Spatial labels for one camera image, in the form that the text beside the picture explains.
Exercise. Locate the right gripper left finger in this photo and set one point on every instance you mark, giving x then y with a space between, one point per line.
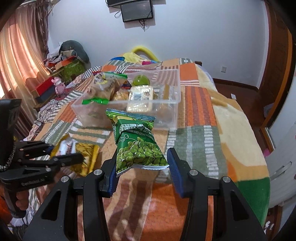
57 217

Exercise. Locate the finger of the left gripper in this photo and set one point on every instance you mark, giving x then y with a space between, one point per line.
31 149
60 160

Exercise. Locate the green pea snack bag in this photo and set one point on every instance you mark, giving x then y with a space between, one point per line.
136 145

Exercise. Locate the brown bread packet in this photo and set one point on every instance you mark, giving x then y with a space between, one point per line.
121 95

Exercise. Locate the clear bag brown pastries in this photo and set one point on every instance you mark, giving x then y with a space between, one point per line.
103 87

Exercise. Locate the orange cake packet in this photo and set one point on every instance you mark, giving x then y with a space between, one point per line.
140 99

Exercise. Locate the green jelly cup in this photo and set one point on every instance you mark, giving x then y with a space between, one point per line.
140 80

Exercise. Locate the blue biscuit snack bag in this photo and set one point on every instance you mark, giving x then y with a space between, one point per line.
126 86

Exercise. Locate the gold edged long packet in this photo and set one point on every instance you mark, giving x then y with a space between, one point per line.
164 92

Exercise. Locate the person left hand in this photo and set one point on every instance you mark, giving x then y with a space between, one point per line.
22 201

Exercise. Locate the yellow snack packet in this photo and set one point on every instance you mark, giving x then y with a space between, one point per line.
88 154

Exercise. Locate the red gift box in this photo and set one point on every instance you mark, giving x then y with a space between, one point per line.
43 87

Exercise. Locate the pink plush toy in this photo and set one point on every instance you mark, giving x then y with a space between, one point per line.
59 85

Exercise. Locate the green storage box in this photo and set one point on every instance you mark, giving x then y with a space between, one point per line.
70 69

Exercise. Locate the orange striped curtain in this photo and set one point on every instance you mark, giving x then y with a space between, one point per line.
22 55

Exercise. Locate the clear plastic storage box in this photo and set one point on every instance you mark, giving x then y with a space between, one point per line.
160 100

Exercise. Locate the yellow curved headboard tube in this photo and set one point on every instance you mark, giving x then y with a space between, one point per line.
146 51

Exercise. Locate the brown wooden door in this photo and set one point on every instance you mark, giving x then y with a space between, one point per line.
277 76

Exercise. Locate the white wall socket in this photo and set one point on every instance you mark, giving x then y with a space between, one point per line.
223 69

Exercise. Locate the black wall television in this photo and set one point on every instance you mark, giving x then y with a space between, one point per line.
113 3

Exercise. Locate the small black wall monitor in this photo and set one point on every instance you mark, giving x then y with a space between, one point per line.
136 10

